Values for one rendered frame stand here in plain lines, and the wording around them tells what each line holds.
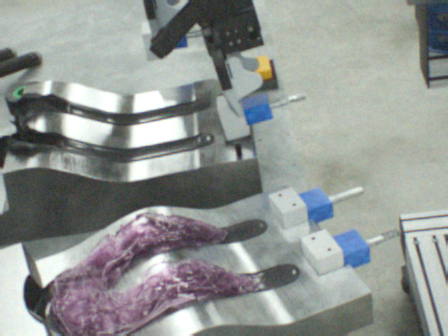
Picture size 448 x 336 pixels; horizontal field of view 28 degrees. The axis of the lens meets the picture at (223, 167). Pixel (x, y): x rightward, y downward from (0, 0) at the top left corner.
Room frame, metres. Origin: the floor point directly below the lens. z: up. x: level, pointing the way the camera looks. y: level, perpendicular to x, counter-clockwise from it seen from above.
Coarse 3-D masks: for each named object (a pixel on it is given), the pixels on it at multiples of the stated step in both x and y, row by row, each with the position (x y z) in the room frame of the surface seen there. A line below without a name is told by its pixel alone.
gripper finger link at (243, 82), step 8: (232, 56) 1.13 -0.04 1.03; (232, 64) 1.13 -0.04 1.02; (240, 64) 1.13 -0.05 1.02; (232, 72) 1.12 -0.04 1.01; (240, 72) 1.12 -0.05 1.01; (248, 72) 1.12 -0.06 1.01; (232, 80) 1.12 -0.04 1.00; (240, 80) 1.12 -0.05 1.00; (248, 80) 1.12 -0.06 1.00; (256, 80) 1.12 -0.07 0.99; (232, 88) 1.11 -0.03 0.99; (240, 88) 1.12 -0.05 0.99; (248, 88) 1.11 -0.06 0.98; (256, 88) 1.11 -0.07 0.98; (232, 96) 1.11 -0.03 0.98; (240, 96) 1.11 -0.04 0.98; (232, 104) 1.11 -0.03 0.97; (240, 112) 1.11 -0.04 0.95
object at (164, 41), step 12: (192, 0) 1.17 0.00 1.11; (204, 0) 1.15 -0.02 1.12; (180, 12) 1.17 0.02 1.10; (192, 12) 1.15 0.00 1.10; (204, 12) 1.15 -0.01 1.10; (168, 24) 1.18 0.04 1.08; (180, 24) 1.15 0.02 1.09; (192, 24) 1.15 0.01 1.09; (156, 36) 1.16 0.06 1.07; (168, 36) 1.15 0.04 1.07; (180, 36) 1.15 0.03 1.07; (156, 48) 1.15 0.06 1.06; (168, 48) 1.15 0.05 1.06
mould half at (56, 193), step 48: (96, 96) 1.32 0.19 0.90; (144, 96) 1.33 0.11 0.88; (192, 96) 1.29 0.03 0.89; (144, 144) 1.18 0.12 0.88; (0, 192) 1.15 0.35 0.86; (48, 192) 1.09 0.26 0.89; (96, 192) 1.09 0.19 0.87; (144, 192) 1.08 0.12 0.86; (192, 192) 1.08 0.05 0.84; (240, 192) 1.08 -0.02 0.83; (0, 240) 1.09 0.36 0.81
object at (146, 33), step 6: (144, 24) 1.46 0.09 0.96; (144, 30) 1.43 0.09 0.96; (198, 30) 1.44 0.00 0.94; (144, 36) 1.42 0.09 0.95; (150, 36) 1.42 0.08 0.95; (186, 36) 1.42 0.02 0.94; (192, 36) 1.43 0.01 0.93; (198, 36) 1.43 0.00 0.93; (144, 42) 1.42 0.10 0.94; (150, 42) 1.42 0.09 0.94; (180, 42) 1.42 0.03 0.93; (186, 42) 1.42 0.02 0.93; (180, 48) 1.42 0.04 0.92; (150, 54) 1.42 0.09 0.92; (150, 60) 1.42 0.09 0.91
